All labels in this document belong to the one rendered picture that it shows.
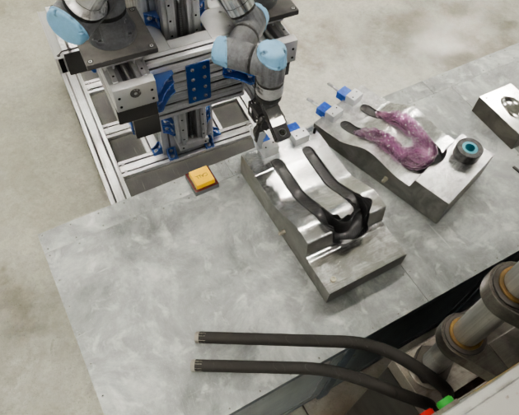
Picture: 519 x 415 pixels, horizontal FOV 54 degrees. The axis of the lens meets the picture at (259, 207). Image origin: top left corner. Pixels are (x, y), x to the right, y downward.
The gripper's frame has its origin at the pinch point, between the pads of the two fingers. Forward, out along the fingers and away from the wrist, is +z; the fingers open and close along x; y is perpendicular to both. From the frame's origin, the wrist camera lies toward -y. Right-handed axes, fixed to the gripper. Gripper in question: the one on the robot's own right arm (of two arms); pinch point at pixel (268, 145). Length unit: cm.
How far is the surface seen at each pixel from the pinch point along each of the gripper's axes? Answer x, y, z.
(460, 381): -11, -82, 13
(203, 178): 20.6, 2.8, 7.5
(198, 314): 40, -35, 11
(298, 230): 8.2, -30.7, -2.1
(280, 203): 6.4, -18.6, 2.7
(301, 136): -10.7, -1.9, -0.6
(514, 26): -238, 79, 91
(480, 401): 23, -86, -55
